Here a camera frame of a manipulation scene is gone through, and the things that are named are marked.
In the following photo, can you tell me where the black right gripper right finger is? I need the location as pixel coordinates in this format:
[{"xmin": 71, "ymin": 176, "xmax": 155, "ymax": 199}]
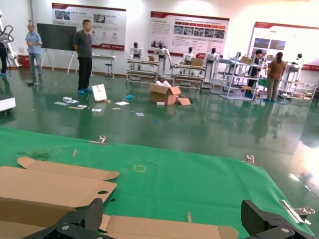
[{"xmin": 241, "ymin": 199, "xmax": 319, "ymax": 239}]

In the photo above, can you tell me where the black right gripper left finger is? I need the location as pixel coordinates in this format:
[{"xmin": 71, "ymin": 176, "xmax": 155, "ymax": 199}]
[{"xmin": 24, "ymin": 198, "xmax": 108, "ymax": 239}]

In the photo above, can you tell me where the open brown cardboard box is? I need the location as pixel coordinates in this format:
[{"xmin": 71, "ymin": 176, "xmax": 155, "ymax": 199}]
[
  {"xmin": 0, "ymin": 214, "xmax": 239, "ymax": 239},
  {"xmin": 0, "ymin": 156, "xmax": 120, "ymax": 222}
]

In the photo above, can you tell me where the red box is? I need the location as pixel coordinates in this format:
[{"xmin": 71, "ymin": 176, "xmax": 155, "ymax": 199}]
[{"xmin": 17, "ymin": 54, "xmax": 30, "ymax": 68}]

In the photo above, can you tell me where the metal table clip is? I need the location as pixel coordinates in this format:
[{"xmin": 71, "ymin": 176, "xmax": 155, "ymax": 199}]
[
  {"xmin": 281, "ymin": 200, "xmax": 316, "ymax": 225},
  {"xmin": 89, "ymin": 135, "xmax": 109, "ymax": 146},
  {"xmin": 241, "ymin": 154, "xmax": 264, "ymax": 168}
]

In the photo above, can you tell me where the green table cloth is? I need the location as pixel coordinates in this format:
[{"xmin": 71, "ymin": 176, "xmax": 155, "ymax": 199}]
[{"xmin": 0, "ymin": 126, "xmax": 316, "ymax": 239}]

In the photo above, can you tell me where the white mobile platform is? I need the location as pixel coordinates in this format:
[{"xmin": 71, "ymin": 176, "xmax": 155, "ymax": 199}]
[{"xmin": 0, "ymin": 96, "xmax": 16, "ymax": 114}]

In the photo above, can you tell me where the flat cardboard piece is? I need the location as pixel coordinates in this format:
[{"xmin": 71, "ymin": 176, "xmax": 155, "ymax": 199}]
[{"xmin": 176, "ymin": 96, "xmax": 192, "ymax": 106}]

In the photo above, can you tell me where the large open cardboard carton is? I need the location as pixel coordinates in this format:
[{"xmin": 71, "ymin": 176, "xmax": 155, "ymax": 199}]
[{"xmin": 149, "ymin": 80, "xmax": 182, "ymax": 106}]

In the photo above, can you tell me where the person in brown shirt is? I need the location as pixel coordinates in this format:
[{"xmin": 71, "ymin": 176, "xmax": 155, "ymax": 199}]
[{"xmin": 264, "ymin": 51, "xmax": 288, "ymax": 103}]

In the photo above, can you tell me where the black stool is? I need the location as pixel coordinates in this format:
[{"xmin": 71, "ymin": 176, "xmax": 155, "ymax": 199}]
[{"xmin": 104, "ymin": 63, "xmax": 117, "ymax": 80}]

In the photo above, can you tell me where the black haired person dark shirt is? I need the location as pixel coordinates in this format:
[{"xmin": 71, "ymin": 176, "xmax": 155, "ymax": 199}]
[{"xmin": 245, "ymin": 49, "xmax": 266, "ymax": 98}]

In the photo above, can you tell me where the white black humanoid robot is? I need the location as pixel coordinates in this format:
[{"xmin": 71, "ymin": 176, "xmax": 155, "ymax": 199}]
[
  {"xmin": 129, "ymin": 42, "xmax": 144, "ymax": 71},
  {"xmin": 182, "ymin": 46, "xmax": 197, "ymax": 75},
  {"xmin": 204, "ymin": 48, "xmax": 220, "ymax": 89},
  {"xmin": 286, "ymin": 53, "xmax": 305, "ymax": 84},
  {"xmin": 153, "ymin": 42, "xmax": 173, "ymax": 79}
]

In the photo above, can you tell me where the white shelving rack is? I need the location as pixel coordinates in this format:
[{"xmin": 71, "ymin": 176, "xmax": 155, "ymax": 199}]
[{"xmin": 210, "ymin": 51, "xmax": 269, "ymax": 100}]

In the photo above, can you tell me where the white desk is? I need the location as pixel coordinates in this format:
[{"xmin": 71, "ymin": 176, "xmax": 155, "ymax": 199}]
[{"xmin": 91, "ymin": 52, "xmax": 117, "ymax": 78}]

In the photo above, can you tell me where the man in dark polo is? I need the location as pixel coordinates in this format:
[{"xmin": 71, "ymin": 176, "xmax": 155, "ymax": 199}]
[{"xmin": 73, "ymin": 19, "xmax": 93, "ymax": 95}]

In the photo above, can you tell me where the person in dark trousers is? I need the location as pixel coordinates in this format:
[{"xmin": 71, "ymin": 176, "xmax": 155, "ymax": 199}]
[{"xmin": 0, "ymin": 46, "xmax": 8, "ymax": 76}]

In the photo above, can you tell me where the black display on stand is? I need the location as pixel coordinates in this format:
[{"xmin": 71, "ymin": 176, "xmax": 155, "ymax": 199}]
[{"xmin": 36, "ymin": 23, "xmax": 78, "ymax": 75}]

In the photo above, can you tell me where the man in light blue shirt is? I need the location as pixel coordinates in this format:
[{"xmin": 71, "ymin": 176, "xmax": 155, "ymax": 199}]
[{"xmin": 24, "ymin": 23, "xmax": 43, "ymax": 77}]

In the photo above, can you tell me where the metal frame workbench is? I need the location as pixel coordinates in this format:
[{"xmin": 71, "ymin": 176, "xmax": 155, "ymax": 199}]
[
  {"xmin": 280, "ymin": 81, "xmax": 319, "ymax": 100},
  {"xmin": 126, "ymin": 58, "xmax": 160, "ymax": 87},
  {"xmin": 171, "ymin": 63, "xmax": 206, "ymax": 93}
]

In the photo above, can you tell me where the red white wall info board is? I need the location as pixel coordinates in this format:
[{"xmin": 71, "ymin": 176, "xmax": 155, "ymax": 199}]
[
  {"xmin": 51, "ymin": 2, "xmax": 127, "ymax": 52},
  {"xmin": 150, "ymin": 10, "xmax": 230, "ymax": 58},
  {"xmin": 250, "ymin": 21, "xmax": 319, "ymax": 70}
]

